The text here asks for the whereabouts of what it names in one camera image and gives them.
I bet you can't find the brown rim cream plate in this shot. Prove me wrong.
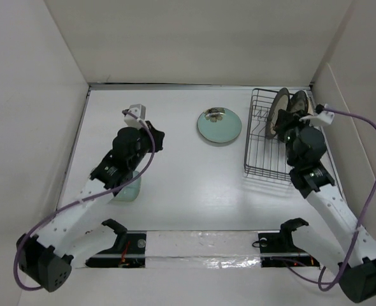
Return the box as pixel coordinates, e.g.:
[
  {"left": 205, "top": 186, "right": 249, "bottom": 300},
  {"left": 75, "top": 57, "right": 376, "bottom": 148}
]
[{"left": 265, "top": 87, "right": 289, "bottom": 140}]

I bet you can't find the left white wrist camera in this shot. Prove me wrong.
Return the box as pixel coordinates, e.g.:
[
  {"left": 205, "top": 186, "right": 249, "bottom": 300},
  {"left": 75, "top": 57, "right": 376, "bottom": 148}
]
[{"left": 122, "top": 104, "right": 146, "bottom": 129}]

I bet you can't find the white foil tape strip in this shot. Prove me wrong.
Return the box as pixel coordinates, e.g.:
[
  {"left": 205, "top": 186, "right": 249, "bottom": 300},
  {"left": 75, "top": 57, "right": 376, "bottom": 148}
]
[{"left": 145, "top": 231, "right": 261, "bottom": 269}]

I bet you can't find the pale green square plate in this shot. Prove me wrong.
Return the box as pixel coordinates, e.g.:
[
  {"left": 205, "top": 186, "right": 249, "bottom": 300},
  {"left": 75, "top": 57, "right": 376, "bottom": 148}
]
[{"left": 113, "top": 177, "right": 141, "bottom": 202}]

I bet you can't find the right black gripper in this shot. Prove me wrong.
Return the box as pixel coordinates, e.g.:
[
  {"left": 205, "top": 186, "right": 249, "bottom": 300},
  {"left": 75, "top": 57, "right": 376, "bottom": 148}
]
[{"left": 271, "top": 108, "right": 315, "bottom": 166}]

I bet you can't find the striped rim cream plate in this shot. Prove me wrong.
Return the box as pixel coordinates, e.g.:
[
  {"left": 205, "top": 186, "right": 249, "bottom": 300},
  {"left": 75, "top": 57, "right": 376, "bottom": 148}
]
[{"left": 289, "top": 91, "right": 309, "bottom": 115}]

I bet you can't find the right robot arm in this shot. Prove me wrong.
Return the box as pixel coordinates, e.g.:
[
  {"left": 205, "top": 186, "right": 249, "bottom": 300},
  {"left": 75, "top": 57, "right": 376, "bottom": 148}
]
[{"left": 273, "top": 106, "right": 376, "bottom": 303}]

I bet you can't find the dark wire dish rack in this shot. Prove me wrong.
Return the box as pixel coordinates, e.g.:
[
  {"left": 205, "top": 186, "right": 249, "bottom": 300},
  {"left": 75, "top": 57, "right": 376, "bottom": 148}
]
[{"left": 243, "top": 88, "right": 291, "bottom": 184}]

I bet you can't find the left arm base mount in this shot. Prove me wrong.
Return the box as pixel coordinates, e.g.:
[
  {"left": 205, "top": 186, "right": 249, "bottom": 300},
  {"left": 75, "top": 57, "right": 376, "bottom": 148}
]
[{"left": 85, "top": 231, "right": 147, "bottom": 268}]

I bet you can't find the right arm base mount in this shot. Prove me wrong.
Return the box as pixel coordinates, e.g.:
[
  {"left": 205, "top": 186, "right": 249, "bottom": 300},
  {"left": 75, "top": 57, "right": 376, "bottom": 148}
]
[{"left": 252, "top": 218, "right": 320, "bottom": 268}]

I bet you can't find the teal flower plate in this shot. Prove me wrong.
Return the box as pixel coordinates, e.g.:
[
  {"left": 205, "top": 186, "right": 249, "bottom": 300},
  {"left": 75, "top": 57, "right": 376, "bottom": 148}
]
[{"left": 197, "top": 107, "right": 242, "bottom": 144}]

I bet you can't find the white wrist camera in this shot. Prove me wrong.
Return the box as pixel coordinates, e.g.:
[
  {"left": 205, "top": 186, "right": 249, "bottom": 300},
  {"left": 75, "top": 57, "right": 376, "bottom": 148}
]
[
  {"left": 299, "top": 104, "right": 335, "bottom": 127},
  {"left": 122, "top": 104, "right": 146, "bottom": 129}
]

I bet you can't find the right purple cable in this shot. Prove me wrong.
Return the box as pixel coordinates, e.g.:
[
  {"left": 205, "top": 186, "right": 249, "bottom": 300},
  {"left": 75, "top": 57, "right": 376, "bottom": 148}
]
[{"left": 318, "top": 107, "right": 376, "bottom": 291}]

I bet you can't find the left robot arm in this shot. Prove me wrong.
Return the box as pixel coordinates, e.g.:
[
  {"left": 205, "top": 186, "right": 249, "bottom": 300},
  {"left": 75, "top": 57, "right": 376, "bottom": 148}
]
[{"left": 13, "top": 119, "right": 165, "bottom": 293}]

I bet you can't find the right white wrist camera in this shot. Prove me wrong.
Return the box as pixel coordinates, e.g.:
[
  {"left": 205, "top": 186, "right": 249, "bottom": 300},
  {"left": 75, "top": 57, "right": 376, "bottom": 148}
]
[{"left": 299, "top": 104, "right": 335, "bottom": 127}]

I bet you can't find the cream bird branch plate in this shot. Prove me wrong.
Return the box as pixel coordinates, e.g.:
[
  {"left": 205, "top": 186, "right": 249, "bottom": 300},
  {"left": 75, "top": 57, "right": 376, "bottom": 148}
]
[{"left": 307, "top": 96, "right": 314, "bottom": 115}]

